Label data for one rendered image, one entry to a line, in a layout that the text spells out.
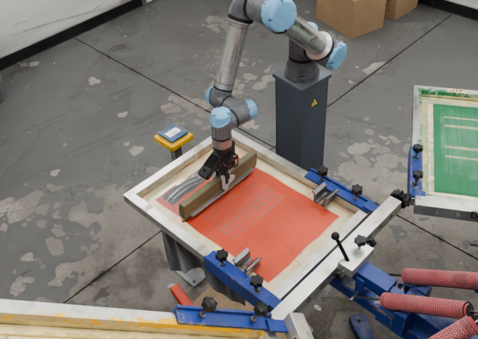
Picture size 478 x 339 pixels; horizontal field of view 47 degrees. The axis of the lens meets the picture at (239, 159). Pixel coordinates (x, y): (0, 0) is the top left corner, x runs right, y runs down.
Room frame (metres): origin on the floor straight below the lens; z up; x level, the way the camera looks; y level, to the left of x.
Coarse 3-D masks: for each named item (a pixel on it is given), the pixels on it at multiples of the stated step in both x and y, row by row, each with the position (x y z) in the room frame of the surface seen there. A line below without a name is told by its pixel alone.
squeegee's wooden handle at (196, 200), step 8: (248, 152) 1.72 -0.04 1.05; (240, 160) 1.68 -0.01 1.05; (248, 160) 1.68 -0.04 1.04; (256, 160) 1.72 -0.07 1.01; (232, 168) 1.63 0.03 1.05; (240, 168) 1.65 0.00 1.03; (248, 168) 1.69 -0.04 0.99; (216, 176) 1.59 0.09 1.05; (208, 184) 1.55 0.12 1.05; (216, 184) 1.55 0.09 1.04; (200, 192) 1.51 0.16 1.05; (208, 192) 1.53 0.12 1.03; (216, 192) 1.56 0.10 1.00; (184, 200) 1.47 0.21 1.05; (192, 200) 1.47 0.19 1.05; (200, 200) 1.49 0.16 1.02; (184, 208) 1.44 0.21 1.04; (192, 208) 1.47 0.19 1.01; (184, 216) 1.44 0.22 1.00
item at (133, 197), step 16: (208, 144) 1.87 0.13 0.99; (240, 144) 1.87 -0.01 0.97; (256, 144) 1.84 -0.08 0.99; (176, 160) 1.78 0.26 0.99; (192, 160) 1.80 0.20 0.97; (272, 160) 1.74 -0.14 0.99; (160, 176) 1.68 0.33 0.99; (128, 192) 1.60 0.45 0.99; (144, 192) 1.61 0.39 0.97; (144, 208) 1.50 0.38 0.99; (352, 208) 1.44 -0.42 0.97; (160, 224) 1.42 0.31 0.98; (352, 224) 1.35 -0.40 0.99; (176, 240) 1.36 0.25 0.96; (192, 240) 1.32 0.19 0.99; (320, 256) 1.21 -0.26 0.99; (304, 272) 1.15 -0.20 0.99; (288, 288) 1.09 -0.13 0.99
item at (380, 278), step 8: (368, 264) 1.12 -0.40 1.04; (360, 272) 1.09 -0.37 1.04; (368, 272) 1.09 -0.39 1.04; (376, 272) 1.09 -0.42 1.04; (384, 272) 1.09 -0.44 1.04; (368, 280) 1.06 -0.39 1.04; (376, 280) 1.06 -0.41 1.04; (384, 280) 1.06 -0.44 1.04; (392, 280) 1.05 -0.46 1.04; (368, 288) 1.06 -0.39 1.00; (376, 288) 1.04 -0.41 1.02; (384, 288) 1.03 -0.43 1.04
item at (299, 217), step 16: (256, 176) 1.68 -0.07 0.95; (272, 176) 1.67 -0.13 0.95; (288, 192) 1.57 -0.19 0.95; (288, 208) 1.48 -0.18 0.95; (304, 208) 1.48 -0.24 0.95; (320, 208) 1.47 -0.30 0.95; (272, 224) 1.41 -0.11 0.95; (288, 224) 1.40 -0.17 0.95; (304, 224) 1.40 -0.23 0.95; (320, 224) 1.39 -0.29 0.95; (304, 240) 1.32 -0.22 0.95
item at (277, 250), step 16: (192, 192) 1.61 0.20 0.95; (176, 208) 1.53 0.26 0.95; (192, 224) 1.44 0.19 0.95; (208, 224) 1.43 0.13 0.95; (256, 224) 1.42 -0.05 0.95; (224, 240) 1.35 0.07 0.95; (240, 240) 1.34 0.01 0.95; (256, 240) 1.33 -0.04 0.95; (272, 240) 1.33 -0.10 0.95; (288, 240) 1.32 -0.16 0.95; (256, 256) 1.26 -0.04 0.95; (272, 256) 1.26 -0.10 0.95; (288, 256) 1.25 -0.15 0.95; (256, 272) 1.19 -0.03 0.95; (272, 272) 1.19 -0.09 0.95
